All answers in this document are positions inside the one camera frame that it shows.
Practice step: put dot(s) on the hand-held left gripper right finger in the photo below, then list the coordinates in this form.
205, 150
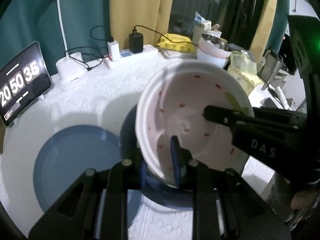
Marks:
175, 160

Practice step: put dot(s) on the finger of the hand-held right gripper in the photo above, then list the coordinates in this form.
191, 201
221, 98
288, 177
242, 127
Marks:
280, 113
220, 115

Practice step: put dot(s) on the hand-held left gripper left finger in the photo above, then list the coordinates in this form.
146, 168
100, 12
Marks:
143, 173

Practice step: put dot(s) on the white bowl with pink inside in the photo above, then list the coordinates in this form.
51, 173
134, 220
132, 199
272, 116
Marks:
190, 100

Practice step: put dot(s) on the large blue bowl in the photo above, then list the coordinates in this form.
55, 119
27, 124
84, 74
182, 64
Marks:
128, 132

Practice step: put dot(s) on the blue plate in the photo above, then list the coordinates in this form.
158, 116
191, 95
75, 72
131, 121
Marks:
75, 160

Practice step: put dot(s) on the person's right hand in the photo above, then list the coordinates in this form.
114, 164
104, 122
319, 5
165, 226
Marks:
303, 197

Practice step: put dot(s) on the pale yellow tissue packet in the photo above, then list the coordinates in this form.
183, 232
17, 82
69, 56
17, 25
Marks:
246, 75

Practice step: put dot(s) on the steel thermos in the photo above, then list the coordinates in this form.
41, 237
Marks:
271, 65

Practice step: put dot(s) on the small pink bowl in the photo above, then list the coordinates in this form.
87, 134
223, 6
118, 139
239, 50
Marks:
212, 51

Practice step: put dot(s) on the steel bowl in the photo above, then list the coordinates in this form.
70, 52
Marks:
220, 43

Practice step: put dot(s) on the bright yellow printed packet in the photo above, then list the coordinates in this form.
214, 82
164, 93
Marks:
175, 42

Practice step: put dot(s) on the white textured tablecloth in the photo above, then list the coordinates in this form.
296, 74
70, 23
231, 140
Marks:
100, 100

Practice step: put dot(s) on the white power strip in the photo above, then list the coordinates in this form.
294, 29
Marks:
147, 52

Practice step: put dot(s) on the teal curtain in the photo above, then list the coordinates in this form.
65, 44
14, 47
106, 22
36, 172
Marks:
283, 17
37, 17

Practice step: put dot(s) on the yellow curtain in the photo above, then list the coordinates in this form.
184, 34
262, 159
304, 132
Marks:
140, 5
267, 17

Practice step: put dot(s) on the blue white packet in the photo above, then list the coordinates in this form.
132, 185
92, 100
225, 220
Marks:
200, 18

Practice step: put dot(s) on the black charger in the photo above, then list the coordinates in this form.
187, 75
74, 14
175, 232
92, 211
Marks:
136, 42

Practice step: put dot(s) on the dark glass sliding door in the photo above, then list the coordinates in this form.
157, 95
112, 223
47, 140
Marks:
190, 2

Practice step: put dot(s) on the white desk lamp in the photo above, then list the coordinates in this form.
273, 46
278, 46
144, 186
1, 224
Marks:
71, 75

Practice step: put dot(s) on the white charger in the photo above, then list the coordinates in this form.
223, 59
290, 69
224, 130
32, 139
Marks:
113, 51

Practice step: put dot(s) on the tablet showing clock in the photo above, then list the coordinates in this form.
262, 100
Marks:
22, 87

